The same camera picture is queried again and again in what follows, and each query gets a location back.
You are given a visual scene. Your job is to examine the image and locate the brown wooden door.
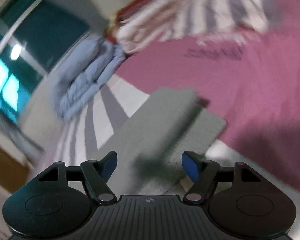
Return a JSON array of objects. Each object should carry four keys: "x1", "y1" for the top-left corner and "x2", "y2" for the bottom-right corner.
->
[{"x1": 0, "y1": 148, "x2": 30, "y2": 193}]

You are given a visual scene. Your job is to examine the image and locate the red patterned blanket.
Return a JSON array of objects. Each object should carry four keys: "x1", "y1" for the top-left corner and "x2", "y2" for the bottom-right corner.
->
[{"x1": 103, "y1": 0, "x2": 149, "y2": 44}]

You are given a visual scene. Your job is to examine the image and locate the grey pants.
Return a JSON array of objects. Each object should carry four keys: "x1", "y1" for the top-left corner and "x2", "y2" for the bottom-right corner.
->
[{"x1": 98, "y1": 89, "x2": 226, "y2": 196}]

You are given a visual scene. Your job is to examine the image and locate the folded light blue quilt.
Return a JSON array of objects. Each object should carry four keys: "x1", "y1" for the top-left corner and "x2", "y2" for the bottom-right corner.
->
[{"x1": 51, "y1": 34, "x2": 126, "y2": 121}]

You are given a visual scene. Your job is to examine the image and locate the window with metal frame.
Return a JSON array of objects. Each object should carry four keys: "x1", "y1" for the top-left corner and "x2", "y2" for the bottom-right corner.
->
[{"x1": 0, "y1": 0, "x2": 89, "y2": 124}]

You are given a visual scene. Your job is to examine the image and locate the striped pink white pillow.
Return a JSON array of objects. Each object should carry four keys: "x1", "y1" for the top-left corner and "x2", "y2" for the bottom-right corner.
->
[{"x1": 115, "y1": 0, "x2": 269, "y2": 54}]

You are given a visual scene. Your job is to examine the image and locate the striped pink grey bedsheet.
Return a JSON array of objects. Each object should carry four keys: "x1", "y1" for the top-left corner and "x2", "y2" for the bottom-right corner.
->
[{"x1": 37, "y1": 30, "x2": 300, "y2": 198}]

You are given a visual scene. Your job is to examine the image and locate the grey curtain left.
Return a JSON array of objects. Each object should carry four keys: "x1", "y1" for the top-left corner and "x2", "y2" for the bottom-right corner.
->
[{"x1": 0, "y1": 112, "x2": 44, "y2": 163}]

